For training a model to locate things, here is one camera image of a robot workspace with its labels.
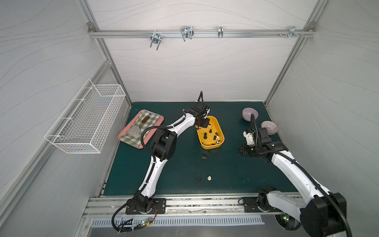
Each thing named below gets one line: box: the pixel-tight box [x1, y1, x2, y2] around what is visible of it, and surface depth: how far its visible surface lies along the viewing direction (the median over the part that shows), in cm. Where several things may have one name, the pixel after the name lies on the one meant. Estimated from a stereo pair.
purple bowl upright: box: [241, 107, 259, 122], surface depth 111 cm
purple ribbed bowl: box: [261, 120, 279, 136], surface depth 104 cm
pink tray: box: [117, 109, 165, 150], surface depth 109 cm
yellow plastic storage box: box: [194, 115, 225, 150], surface depth 101 cm
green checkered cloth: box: [120, 110, 161, 148], surface depth 109 cm
